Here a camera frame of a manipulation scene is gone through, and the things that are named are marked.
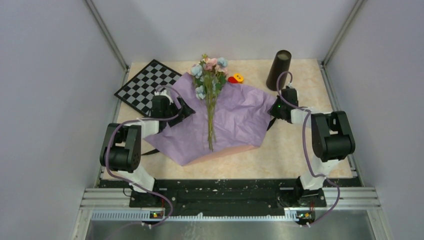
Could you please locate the pink flower bouquet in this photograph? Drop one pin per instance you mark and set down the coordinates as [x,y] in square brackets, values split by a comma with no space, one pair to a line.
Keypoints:
[209,76]

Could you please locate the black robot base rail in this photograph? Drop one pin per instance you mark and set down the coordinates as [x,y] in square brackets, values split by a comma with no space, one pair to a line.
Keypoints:
[221,197]

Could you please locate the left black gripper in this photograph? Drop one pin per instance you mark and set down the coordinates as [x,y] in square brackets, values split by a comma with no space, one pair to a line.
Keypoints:
[184,111]

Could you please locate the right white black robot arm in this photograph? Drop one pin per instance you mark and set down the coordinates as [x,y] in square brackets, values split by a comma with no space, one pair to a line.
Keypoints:
[327,137]

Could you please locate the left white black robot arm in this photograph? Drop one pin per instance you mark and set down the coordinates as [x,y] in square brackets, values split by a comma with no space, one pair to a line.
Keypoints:
[121,149]

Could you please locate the white slotted cable duct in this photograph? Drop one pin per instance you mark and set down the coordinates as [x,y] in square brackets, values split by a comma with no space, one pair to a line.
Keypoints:
[153,216]

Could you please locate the black ribbon with gold lettering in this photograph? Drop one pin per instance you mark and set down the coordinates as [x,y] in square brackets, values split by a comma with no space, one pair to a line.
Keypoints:
[155,151]

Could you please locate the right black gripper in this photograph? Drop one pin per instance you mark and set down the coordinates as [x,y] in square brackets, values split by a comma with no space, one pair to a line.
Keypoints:
[272,110]

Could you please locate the pink and purple wrapping paper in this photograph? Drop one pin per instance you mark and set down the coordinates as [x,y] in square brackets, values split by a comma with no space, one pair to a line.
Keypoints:
[241,120]

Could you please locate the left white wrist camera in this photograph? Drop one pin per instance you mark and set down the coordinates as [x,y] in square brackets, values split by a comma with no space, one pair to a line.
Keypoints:
[164,93]

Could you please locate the dark brown tall vase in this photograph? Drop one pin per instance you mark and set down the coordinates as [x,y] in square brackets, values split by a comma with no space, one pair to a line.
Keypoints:
[281,63]

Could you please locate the black and white checkerboard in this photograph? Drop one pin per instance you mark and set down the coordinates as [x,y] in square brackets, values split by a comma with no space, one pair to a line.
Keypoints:
[139,91]

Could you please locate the red toy block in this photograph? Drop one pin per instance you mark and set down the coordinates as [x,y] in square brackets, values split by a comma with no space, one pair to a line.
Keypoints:
[232,80]

